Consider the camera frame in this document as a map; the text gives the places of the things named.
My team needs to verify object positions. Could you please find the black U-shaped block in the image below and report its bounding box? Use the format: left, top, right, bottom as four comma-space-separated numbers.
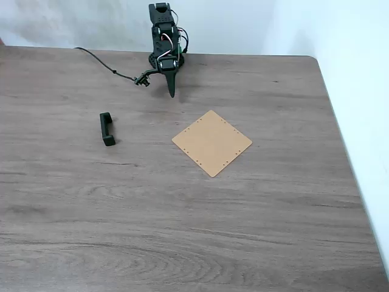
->
99, 112, 117, 148

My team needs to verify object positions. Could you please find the small camera on bracket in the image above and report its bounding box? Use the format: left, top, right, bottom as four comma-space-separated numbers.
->
133, 69, 159, 88

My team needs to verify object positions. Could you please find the tan square board with holes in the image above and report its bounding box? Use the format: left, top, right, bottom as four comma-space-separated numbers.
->
171, 109, 253, 178

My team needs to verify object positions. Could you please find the black looped power cable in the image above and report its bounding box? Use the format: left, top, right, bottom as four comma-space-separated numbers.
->
178, 27, 190, 54

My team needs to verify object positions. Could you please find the black camera cable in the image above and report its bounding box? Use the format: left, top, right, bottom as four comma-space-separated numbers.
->
74, 46, 137, 83

